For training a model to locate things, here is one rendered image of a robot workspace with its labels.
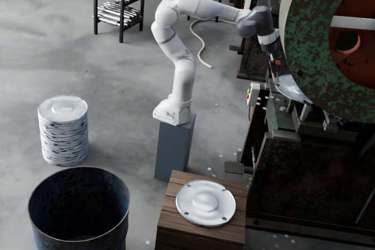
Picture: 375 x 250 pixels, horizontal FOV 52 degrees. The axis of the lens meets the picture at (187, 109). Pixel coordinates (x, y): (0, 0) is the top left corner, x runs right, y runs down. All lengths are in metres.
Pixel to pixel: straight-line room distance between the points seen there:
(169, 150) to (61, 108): 0.71
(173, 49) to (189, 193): 0.73
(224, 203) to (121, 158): 0.95
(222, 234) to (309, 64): 0.84
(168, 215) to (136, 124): 1.22
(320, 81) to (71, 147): 1.56
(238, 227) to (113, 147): 1.19
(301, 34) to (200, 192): 0.92
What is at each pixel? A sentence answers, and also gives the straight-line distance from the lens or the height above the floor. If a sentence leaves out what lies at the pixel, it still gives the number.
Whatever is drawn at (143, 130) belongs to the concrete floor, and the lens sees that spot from 2.88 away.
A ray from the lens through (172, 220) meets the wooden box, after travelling 1.85.
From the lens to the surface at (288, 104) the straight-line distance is 2.15.
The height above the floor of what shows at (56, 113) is 0.35.
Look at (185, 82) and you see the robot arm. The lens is 2.01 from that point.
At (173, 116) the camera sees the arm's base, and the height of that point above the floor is 0.49.
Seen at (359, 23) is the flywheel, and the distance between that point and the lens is 1.55.
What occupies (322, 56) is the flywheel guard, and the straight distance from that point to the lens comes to 1.55.
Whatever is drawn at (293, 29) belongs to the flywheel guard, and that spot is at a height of 1.27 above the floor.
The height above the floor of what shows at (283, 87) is 0.78.
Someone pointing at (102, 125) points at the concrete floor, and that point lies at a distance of 2.93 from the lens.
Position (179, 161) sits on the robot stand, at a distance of 2.37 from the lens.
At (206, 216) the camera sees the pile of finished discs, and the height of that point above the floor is 0.36.
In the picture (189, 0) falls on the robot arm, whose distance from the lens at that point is 1.89.
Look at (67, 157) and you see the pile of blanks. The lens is 2.57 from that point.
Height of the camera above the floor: 1.76
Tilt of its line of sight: 34 degrees down
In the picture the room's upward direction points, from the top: 9 degrees clockwise
